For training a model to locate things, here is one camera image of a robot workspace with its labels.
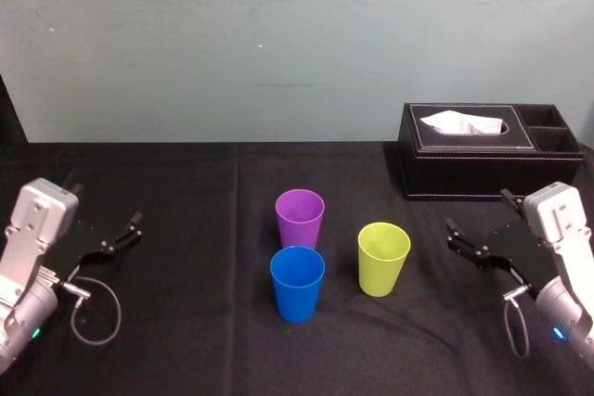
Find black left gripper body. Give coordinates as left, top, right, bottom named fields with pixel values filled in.
left=44, top=215, right=114, bottom=280

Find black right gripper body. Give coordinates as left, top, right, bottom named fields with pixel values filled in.
left=476, top=218, right=559, bottom=299

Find black leather tissue box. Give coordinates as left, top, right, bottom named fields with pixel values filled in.
left=396, top=101, right=588, bottom=203

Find black table cloth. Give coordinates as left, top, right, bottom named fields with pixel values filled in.
left=0, top=139, right=594, bottom=396

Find yellow-green plastic cup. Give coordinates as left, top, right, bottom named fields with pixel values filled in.
left=356, top=222, right=412, bottom=299

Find white tissue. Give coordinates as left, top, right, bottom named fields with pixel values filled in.
left=419, top=109, right=505, bottom=136

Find dark drape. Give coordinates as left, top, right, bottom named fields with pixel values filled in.
left=0, top=70, right=30, bottom=145

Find purple plastic cup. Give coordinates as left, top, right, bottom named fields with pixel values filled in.
left=274, top=188, right=326, bottom=251

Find blue plastic cup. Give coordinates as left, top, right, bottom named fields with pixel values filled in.
left=269, top=245, right=327, bottom=325

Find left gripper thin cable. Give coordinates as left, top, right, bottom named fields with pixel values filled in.
left=58, top=275, right=123, bottom=348

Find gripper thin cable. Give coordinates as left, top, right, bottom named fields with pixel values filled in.
left=502, top=287, right=532, bottom=360
left=58, top=275, right=123, bottom=348

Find right gripper thin cable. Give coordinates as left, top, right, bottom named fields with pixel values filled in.
left=502, top=287, right=532, bottom=360

